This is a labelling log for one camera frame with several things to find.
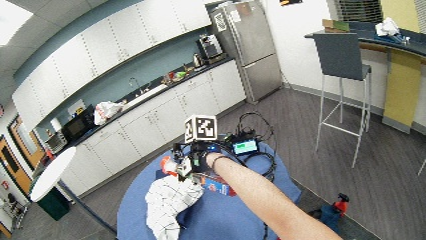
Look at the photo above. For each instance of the black wrist band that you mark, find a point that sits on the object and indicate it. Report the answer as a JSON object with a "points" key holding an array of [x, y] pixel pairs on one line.
{"points": [[219, 160]]}

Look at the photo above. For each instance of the white cube with black markers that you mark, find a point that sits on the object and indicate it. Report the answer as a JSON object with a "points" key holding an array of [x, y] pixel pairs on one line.
{"points": [[202, 128]]}

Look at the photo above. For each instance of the blue and red box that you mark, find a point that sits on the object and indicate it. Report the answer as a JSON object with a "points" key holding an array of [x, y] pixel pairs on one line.
{"points": [[218, 186]]}

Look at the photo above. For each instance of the white lower kitchen cabinets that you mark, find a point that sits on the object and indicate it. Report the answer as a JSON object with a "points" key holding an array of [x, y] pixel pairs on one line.
{"points": [[155, 120]]}

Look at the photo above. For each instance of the white checked cloth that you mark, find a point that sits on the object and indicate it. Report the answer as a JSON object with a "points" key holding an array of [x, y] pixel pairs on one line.
{"points": [[171, 203]]}

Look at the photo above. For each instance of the small device with lit screen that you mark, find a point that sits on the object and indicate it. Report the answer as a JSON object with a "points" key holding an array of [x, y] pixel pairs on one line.
{"points": [[246, 146]]}

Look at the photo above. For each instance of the white plastic bag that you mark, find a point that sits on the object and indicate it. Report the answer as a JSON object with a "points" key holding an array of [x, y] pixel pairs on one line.
{"points": [[107, 111]]}

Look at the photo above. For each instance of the chrome sink faucet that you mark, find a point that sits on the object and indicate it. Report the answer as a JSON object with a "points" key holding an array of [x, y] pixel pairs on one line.
{"points": [[135, 85]]}

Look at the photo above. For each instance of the black microwave oven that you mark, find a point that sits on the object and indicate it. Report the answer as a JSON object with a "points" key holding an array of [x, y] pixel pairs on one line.
{"points": [[78, 126]]}

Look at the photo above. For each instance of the silver toaster oven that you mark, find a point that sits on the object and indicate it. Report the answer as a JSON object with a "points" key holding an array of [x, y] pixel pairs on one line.
{"points": [[55, 142]]}

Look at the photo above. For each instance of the silver kettle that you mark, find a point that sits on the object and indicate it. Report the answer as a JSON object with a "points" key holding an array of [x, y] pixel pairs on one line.
{"points": [[198, 60]]}

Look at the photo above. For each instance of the white paper towel roll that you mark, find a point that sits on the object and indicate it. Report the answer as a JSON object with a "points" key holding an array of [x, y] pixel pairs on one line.
{"points": [[57, 125]]}

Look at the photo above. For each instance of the white round table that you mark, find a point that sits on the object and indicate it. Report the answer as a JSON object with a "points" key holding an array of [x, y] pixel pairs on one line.
{"points": [[51, 175]]}

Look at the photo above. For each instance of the dark green bin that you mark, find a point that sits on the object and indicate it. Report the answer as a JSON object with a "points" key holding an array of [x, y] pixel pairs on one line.
{"points": [[54, 204]]}

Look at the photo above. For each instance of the silver coffee machine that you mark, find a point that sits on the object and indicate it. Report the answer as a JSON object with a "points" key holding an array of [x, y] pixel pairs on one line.
{"points": [[210, 48]]}

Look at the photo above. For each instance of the stainless steel refrigerator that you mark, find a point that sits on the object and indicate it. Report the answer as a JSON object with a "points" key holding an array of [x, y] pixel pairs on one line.
{"points": [[254, 50]]}

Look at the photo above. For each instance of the wooden door with window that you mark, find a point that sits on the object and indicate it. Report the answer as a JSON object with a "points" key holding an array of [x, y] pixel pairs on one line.
{"points": [[18, 150]]}

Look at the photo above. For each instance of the grey bar stool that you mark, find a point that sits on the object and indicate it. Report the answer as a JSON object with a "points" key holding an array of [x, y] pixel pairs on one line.
{"points": [[342, 56]]}

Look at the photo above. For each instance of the brown cardboard box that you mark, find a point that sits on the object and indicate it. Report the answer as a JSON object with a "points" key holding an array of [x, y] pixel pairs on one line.
{"points": [[335, 25]]}

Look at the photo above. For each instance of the dark bar counter yellow panel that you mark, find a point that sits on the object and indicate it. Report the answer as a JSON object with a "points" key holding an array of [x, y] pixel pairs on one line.
{"points": [[401, 83]]}

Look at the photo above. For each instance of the window blinds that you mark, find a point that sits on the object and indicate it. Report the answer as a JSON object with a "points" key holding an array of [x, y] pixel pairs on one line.
{"points": [[359, 10]]}

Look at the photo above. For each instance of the crumpled white bag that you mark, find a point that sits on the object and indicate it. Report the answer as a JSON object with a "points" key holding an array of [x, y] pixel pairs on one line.
{"points": [[387, 27]]}

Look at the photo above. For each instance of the white upper wall cabinets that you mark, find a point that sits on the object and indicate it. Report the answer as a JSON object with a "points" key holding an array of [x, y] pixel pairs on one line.
{"points": [[98, 50]]}

